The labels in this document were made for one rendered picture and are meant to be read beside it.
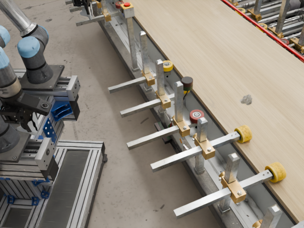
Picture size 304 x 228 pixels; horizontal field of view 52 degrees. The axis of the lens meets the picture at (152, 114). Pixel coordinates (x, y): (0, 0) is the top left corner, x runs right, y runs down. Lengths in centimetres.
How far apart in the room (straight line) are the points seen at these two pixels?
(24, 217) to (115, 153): 88
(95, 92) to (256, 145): 212
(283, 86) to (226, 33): 65
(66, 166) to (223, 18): 168
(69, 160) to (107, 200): 43
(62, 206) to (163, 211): 73
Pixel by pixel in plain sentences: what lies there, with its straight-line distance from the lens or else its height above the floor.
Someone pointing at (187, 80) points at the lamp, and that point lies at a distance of 158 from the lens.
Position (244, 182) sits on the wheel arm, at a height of 96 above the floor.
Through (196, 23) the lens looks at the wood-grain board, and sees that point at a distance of 252.
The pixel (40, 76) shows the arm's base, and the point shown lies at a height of 108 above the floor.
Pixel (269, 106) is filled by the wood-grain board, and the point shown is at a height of 90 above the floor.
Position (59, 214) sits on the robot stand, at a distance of 230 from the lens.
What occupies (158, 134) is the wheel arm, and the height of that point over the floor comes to 86.
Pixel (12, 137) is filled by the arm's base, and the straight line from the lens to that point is 158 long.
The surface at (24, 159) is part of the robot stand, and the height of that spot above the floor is 98.
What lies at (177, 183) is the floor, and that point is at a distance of 252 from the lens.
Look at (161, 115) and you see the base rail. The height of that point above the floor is 70.
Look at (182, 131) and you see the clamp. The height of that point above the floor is 87.
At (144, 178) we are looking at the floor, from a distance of 256.
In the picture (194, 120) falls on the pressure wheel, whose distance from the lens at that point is 171.
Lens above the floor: 214
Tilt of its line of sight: 45 degrees down
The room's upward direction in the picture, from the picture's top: 5 degrees counter-clockwise
